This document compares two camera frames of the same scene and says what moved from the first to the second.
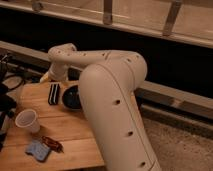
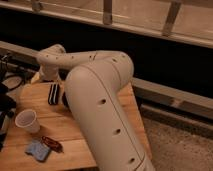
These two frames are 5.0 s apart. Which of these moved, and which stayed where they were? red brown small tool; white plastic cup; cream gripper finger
Moved: cream gripper finger
Stayed: white plastic cup; red brown small tool
